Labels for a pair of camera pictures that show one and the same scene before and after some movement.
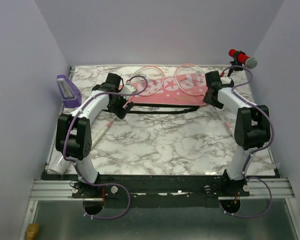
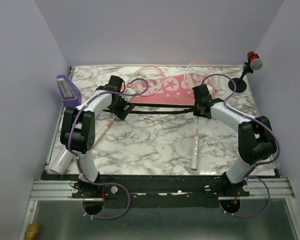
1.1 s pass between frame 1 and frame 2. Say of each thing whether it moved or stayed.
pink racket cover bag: stayed
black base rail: stayed
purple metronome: stayed
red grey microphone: moved
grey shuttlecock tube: stayed
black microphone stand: moved
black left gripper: stayed
